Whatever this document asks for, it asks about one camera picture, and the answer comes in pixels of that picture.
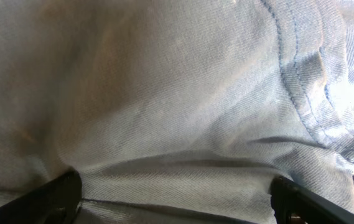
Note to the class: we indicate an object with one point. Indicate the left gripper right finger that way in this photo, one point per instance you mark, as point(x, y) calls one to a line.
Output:
point(293, 203)

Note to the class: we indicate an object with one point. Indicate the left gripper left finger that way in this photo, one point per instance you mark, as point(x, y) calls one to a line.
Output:
point(55, 202)

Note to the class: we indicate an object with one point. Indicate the light blue t-shirt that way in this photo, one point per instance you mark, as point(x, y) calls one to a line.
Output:
point(177, 111)

